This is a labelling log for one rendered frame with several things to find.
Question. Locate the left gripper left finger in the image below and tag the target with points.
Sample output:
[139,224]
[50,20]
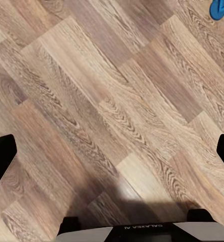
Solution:
[8,150]

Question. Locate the sandal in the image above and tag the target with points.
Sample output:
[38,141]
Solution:
[217,9]

